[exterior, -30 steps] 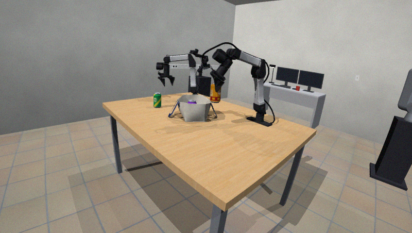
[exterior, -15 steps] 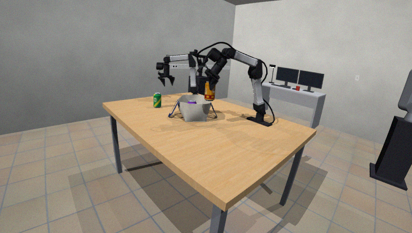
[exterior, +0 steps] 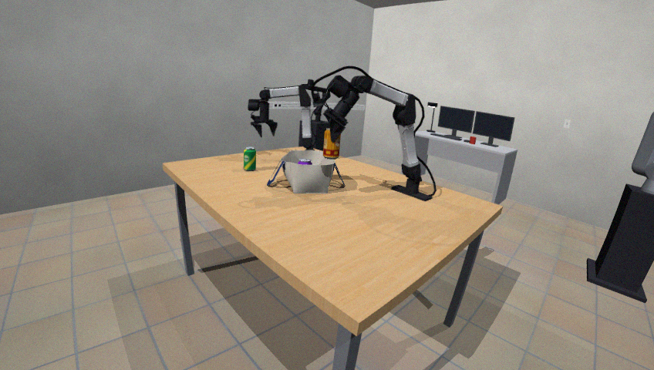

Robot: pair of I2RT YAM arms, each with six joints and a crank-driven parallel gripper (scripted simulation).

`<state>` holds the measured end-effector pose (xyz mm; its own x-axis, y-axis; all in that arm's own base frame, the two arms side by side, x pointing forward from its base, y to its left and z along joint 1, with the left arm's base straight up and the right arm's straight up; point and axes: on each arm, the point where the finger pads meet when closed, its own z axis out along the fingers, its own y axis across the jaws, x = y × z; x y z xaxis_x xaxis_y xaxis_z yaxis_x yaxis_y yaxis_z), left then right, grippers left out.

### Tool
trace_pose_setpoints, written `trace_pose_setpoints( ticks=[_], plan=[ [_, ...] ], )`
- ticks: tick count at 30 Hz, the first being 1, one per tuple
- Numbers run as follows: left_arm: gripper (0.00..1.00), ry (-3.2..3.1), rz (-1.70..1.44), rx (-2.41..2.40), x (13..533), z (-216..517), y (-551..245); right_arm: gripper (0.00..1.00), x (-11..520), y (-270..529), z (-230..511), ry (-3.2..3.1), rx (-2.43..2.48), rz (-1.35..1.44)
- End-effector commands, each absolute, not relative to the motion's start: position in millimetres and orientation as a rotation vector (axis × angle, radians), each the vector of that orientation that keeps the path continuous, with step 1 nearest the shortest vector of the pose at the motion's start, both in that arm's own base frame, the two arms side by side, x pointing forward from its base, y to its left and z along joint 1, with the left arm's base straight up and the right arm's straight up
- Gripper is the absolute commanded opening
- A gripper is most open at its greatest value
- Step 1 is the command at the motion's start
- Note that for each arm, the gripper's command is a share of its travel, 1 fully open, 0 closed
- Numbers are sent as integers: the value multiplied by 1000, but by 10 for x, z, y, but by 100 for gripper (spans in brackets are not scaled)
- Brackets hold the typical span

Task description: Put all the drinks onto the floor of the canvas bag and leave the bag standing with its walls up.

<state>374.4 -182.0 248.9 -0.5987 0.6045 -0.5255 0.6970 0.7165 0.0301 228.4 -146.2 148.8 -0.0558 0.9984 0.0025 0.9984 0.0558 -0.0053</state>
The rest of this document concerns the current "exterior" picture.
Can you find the yellow and red drink can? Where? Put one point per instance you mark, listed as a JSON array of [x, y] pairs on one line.
[[330, 149]]

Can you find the green and yellow drink can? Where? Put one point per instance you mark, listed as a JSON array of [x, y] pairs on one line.
[[249, 159]]

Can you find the white tote bag with blue handles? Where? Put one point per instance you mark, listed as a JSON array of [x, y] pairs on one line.
[[313, 178]]

